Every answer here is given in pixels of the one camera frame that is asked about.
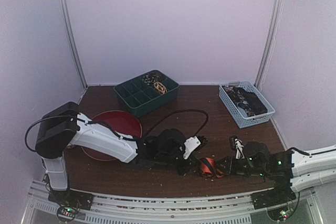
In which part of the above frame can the orange navy striped tie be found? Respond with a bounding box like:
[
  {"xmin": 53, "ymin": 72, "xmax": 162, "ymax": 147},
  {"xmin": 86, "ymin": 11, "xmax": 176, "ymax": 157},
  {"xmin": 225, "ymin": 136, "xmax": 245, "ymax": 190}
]
[{"xmin": 198, "ymin": 157, "xmax": 224, "ymax": 178}]

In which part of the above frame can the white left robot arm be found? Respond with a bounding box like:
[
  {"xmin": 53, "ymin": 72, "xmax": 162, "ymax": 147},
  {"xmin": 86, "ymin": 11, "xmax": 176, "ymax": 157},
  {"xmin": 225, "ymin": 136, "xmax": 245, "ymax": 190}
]
[{"xmin": 27, "ymin": 102, "xmax": 202, "ymax": 205}]

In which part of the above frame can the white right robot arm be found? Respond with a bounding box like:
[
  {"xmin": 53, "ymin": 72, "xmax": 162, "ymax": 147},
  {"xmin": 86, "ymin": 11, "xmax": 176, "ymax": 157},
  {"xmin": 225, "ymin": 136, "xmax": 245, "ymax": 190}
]
[{"xmin": 215, "ymin": 142, "xmax": 335, "ymax": 204}]

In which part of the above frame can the light blue perforated basket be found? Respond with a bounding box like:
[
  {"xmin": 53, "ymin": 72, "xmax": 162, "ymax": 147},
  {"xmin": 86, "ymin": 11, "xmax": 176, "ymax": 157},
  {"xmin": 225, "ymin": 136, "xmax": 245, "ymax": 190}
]
[{"xmin": 219, "ymin": 81, "xmax": 275, "ymax": 129}]

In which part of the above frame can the plain black tie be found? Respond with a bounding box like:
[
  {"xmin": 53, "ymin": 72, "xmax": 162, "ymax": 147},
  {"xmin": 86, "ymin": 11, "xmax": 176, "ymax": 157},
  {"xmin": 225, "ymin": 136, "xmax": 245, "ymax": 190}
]
[{"xmin": 246, "ymin": 91, "xmax": 268, "ymax": 115}]

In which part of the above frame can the red round tray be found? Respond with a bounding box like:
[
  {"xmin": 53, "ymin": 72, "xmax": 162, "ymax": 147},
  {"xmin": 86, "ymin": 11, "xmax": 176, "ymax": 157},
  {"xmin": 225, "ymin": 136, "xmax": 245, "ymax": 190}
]
[{"xmin": 81, "ymin": 110, "xmax": 142, "ymax": 162}]

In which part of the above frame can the tan patterned rolled tie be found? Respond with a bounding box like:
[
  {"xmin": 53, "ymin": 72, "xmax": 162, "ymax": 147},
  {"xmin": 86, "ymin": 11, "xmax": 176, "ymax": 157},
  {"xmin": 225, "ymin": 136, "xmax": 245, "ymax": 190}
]
[{"xmin": 153, "ymin": 82, "xmax": 167, "ymax": 94}]

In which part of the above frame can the dark green divided organizer box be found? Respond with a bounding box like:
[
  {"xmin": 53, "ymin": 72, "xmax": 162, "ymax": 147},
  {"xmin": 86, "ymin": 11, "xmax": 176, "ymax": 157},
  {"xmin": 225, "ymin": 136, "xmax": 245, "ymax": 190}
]
[{"xmin": 113, "ymin": 70, "xmax": 179, "ymax": 118}]

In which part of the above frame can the black white rolled tie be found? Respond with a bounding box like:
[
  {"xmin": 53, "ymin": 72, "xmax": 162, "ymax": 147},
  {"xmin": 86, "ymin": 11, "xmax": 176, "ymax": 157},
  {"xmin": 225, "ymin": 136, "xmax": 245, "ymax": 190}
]
[{"xmin": 141, "ymin": 72, "xmax": 162, "ymax": 86}]

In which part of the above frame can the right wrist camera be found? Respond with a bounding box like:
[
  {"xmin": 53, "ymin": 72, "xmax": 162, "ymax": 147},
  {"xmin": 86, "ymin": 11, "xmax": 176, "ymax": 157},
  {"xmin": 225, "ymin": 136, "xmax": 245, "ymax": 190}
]
[{"xmin": 229, "ymin": 135, "xmax": 245, "ymax": 159}]

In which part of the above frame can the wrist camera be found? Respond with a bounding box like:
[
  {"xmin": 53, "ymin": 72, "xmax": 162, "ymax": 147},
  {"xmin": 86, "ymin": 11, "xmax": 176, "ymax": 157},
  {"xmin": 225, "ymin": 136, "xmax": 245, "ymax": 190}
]
[
  {"xmin": 229, "ymin": 135, "xmax": 245, "ymax": 159},
  {"xmin": 183, "ymin": 136, "xmax": 207, "ymax": 159}
]

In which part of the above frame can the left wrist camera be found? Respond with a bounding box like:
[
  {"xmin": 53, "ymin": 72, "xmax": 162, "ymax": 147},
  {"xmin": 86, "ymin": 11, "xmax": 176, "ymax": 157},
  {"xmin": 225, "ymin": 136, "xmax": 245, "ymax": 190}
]
[{"xmin": 183, "ymin": 136, "xmax": 207, "ymax": 159}]

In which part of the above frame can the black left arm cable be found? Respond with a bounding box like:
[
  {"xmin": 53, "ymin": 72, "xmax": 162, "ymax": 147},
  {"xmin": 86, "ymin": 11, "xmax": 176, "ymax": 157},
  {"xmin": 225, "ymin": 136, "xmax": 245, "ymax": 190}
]
[{"xmin": 144, "ymin": 109, "xmax": 209, "ymax": 141}]

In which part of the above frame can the right aluminium frame post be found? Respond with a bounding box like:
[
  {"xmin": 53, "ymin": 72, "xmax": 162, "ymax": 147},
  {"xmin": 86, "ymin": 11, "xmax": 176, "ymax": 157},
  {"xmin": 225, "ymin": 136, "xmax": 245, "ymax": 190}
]
[{"xmin": 255, "ymin": 0, "xmax": 283, "ymax": 90}]

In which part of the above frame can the aluminium frame post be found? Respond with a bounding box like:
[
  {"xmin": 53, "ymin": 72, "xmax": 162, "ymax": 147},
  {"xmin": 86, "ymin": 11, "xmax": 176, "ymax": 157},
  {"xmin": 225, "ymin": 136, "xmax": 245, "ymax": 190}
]
[
  {"xmin": 60, "ymin": 0, "xmax": 88, "ymax": 89},
  {"xmin": 255, "ymin": 0, "xmax": 283, "ymax": 90}
]

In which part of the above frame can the left aluminium frame post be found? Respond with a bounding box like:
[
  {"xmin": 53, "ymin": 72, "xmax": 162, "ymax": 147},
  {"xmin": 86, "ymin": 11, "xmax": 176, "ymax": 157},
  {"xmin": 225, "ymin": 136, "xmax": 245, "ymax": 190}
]
[{"xmin": 60, "ymin": 0, "xmax": 88, "ymax": 89}]

